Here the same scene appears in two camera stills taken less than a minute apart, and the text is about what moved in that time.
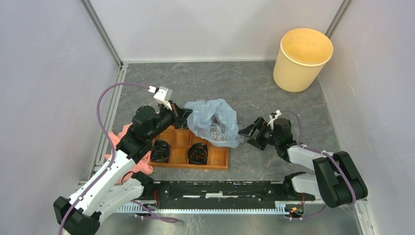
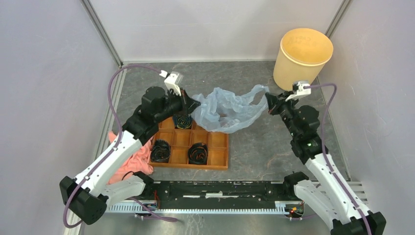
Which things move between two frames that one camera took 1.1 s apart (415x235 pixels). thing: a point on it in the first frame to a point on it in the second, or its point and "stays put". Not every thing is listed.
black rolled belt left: [160, 151] stays put
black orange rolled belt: [197, 153] stays put
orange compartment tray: [179, 140] stays put
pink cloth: [144, 165] stays put
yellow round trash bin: [302, 55] stays put
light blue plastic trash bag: [215, 122] to [225, 111]
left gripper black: [180, 115] to [188, 104]
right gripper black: [261, 125] to [273, 100]
